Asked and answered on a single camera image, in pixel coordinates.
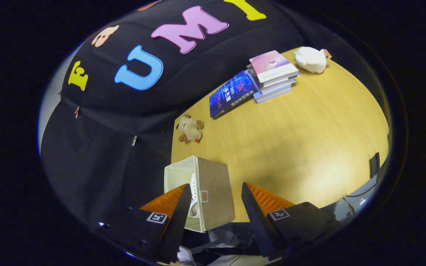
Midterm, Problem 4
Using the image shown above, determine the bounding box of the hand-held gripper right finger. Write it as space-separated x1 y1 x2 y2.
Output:
241 182 341 261

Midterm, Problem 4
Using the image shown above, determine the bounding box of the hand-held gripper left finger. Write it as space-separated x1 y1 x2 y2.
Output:
97 184 192 263

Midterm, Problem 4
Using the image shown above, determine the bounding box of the beige fabric storage box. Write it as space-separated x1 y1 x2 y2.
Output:
164 156 236 233

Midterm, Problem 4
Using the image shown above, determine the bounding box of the small black box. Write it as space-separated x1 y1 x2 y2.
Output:
369 151 381 179

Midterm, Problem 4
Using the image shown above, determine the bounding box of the grey office chair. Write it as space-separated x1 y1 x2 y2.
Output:
182 222 261 261

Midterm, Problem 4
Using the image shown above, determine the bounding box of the tan plush dog toy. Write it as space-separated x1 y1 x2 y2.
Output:
176 114 205 144

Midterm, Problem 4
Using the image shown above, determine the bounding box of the black backdrop cloth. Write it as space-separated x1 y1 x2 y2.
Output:
41 0 346 226

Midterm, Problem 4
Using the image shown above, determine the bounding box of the pale blue book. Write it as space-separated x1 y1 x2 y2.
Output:
253 85 293 104

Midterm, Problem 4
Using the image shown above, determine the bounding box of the dark blue book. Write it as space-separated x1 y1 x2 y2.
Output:
209 70 260 119

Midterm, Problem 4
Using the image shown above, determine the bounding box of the grey cover book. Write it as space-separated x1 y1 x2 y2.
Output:
246 65 297 95

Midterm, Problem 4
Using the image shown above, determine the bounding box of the pink cover book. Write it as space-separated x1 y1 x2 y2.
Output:
249 50 300 84

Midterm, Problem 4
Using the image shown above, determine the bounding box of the black cable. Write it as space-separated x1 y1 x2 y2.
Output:
346 183 377 198

